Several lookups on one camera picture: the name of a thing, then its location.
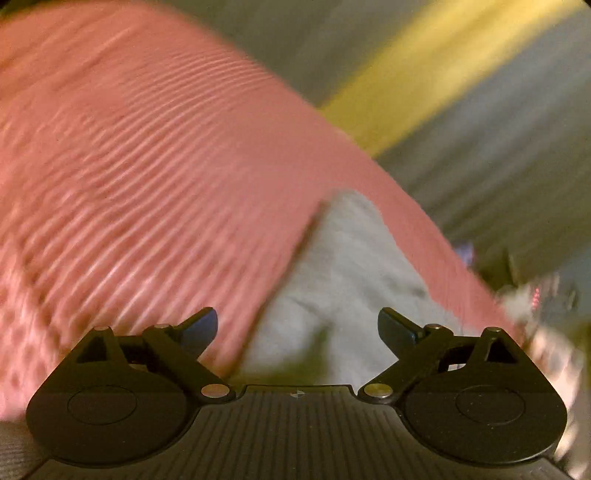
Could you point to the grey pants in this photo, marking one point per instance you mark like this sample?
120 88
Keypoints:
351 286

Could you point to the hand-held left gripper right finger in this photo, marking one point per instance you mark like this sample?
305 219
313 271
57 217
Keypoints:
392 328

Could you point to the grey curtain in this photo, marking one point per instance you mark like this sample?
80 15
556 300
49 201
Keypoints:
498 152
314 41

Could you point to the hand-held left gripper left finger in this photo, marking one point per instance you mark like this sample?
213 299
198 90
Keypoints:
203 326

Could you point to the yellow curtain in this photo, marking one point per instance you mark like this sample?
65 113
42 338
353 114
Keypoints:
443 69

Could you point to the pink ribbed blanket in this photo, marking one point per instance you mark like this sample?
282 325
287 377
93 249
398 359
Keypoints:
138 184

